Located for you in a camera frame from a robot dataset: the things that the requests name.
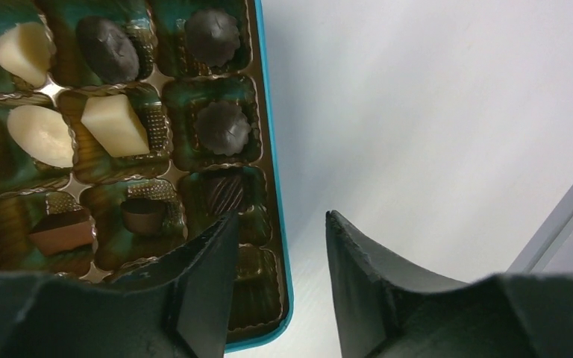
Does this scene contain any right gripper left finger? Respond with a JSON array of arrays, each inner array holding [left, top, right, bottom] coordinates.
[[0, 213, 239, 357]]

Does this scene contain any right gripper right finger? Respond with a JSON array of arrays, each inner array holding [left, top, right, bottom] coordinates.
[[325, 211, 573, 357]]

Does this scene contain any teal chocolate box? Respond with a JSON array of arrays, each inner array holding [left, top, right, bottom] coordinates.
[[0, 1, 293, 354]]

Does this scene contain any white chocolate in box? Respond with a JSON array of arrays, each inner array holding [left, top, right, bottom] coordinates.
[[81, 94, 150, 157]]

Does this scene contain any oval white chocolate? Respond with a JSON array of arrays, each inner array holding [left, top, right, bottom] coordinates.
[[7, 105, 74, 168]]

